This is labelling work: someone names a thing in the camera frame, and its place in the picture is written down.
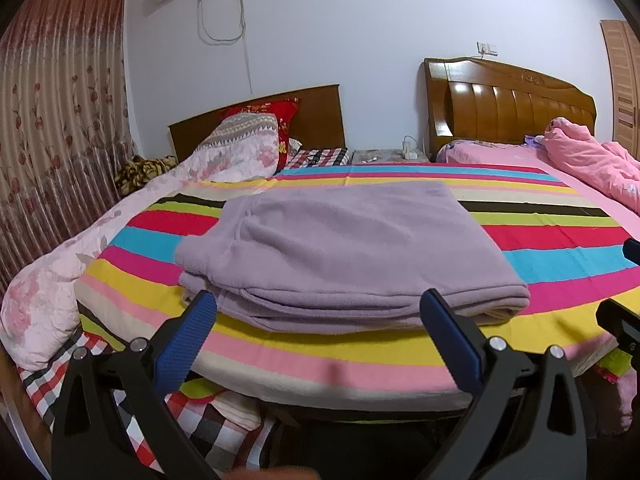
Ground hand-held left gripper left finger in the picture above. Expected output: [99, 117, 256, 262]
[50, 290, 221, 480]

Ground red pillow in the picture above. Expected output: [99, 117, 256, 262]
[220, 100, 302, 171]

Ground dark wooden headboard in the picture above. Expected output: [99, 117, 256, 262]
[167, 85, 347, 163]

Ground purple pants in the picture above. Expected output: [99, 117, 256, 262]
[175, 180, 531, 333]

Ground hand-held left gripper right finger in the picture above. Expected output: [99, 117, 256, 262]
[419, 287, 588, 480]

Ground plaid bed sheet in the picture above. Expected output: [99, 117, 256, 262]
[17, 146, 351, 472]

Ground glossy wooden headboard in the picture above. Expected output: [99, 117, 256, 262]
[424, 56, 597, 153]

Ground floral curtain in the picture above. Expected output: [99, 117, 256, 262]
[0, 0, 137, 291]

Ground nightstand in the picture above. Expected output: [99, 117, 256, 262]
[351, 147, 431, 166]

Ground wooden wardrobe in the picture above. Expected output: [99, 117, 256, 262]
[600, 19, 640, 161]

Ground brown patterned blanket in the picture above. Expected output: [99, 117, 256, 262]
[114, 155, 178, 197]

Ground striped blanket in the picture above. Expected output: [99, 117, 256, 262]
[75, 162, 640, 411]

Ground floral pink quilt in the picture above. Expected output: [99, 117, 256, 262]
[0, 142, 278, 373]

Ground air conditioner cable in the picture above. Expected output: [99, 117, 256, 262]
[196, 0, 254, 97]

